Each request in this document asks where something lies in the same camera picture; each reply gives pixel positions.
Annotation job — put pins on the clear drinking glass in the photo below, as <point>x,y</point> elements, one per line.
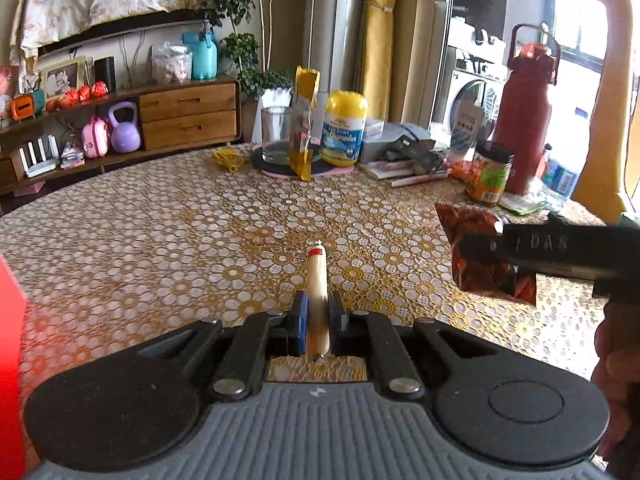
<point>276,124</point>

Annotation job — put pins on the black lid glass jar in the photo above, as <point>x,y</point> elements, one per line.
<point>489,171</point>

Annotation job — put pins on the white router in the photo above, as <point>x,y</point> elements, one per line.
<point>40,156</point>

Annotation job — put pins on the giraffe plush toy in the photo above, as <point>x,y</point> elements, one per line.
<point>601,187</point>

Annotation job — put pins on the tall gold clear packet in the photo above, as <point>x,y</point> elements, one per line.
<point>305,98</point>

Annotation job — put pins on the framed photo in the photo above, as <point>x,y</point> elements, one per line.
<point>59,78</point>

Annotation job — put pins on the yellow curtain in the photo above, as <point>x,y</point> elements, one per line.
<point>376,55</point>

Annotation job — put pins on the black speaker cylinder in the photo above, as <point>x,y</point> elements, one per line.
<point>104,71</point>

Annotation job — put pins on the pink small bag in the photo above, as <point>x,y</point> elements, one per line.
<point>95,137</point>

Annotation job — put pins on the clear plastic water bottle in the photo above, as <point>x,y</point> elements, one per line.
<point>569,143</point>

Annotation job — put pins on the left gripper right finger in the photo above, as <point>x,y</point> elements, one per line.
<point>373,337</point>

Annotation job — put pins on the potted green tree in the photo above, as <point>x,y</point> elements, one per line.
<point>248,47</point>

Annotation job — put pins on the yellow lid supplement bottle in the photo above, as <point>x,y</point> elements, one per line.
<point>343,127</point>

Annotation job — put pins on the washing machine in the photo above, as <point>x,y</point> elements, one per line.
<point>473,71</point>

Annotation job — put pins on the right hand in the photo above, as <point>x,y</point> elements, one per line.
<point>615,373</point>

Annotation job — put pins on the grey floor air conditioner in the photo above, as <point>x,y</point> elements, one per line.
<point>331,42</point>

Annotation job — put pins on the black round tray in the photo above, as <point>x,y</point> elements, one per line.
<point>307,165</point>

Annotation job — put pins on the red apple ornaments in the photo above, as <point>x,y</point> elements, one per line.
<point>74,97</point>

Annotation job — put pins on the clear plastic bag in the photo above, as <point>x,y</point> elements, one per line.
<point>171,63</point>

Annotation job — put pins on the wooden tv cabinet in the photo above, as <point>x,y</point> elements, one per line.
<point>172,118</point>

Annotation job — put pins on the purple kettlebell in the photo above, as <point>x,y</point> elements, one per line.
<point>125,136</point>

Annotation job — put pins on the sausage stick snack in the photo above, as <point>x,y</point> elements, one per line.
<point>318,332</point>

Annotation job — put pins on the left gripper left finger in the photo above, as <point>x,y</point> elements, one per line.
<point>243,353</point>

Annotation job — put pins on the large red thermos bottle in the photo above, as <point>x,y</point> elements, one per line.
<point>525,109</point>

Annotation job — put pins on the orange alarm clock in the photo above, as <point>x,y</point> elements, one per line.
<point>22,107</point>

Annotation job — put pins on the red white cardboard box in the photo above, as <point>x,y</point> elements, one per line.
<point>13,306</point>

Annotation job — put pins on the small yellow wrapper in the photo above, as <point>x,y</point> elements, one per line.
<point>229,159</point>

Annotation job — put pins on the stack of papers and boxes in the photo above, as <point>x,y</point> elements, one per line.
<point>401,154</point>

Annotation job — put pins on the green coaster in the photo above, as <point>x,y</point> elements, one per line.
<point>521,205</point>

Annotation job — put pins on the teal spray bottle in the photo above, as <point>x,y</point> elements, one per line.
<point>202,45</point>

